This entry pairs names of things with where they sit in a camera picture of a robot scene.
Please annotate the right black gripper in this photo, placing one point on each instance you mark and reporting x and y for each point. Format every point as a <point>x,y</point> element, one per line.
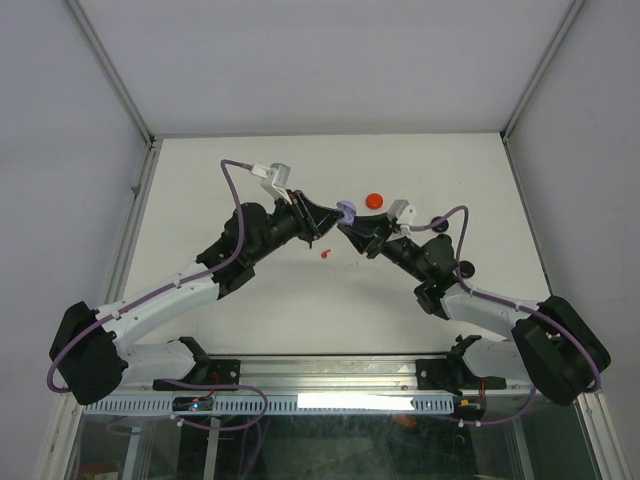
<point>365,224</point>

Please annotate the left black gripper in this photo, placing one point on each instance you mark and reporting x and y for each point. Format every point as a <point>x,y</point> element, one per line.
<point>313,220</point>

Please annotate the purple round charging case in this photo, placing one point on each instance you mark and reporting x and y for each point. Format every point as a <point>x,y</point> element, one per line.
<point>348,210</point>

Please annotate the red round charging case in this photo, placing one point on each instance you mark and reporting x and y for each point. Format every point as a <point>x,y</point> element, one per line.
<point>374,201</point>

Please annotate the black round charging case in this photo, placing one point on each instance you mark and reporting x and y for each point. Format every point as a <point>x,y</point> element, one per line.
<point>439,225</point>

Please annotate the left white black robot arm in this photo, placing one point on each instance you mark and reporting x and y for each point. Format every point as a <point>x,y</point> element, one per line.
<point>96,350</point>

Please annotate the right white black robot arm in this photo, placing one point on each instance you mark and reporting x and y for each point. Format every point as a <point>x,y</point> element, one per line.
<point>546,343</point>

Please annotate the small electronics board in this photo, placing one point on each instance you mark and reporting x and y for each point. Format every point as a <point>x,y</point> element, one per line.
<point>193,404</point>

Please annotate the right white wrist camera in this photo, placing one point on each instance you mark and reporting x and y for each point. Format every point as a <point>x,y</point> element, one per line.
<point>401,215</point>

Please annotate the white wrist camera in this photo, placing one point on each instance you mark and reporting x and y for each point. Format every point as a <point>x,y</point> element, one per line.
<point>273,179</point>
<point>401,215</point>

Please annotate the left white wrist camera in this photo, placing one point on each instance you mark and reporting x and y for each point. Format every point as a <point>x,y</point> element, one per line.
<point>273,179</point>

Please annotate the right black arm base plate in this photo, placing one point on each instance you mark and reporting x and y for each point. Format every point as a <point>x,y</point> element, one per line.
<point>452,376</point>

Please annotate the aluminium mounting rail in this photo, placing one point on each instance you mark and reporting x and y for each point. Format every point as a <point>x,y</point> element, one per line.
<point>289,374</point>

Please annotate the white slotted cable duct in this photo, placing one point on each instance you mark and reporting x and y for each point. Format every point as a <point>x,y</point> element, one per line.
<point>297,404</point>

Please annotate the left aluminium frame post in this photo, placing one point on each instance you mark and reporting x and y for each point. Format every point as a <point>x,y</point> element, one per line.
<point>87,31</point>

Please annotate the aluminium frame post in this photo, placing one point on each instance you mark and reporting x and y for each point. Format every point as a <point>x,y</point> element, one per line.
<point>87,31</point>
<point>552,48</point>

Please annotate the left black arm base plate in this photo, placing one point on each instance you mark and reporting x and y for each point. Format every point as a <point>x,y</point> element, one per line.
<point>202,378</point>

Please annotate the right aluminium frame post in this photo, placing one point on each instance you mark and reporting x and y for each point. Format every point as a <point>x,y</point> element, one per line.
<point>552,48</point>

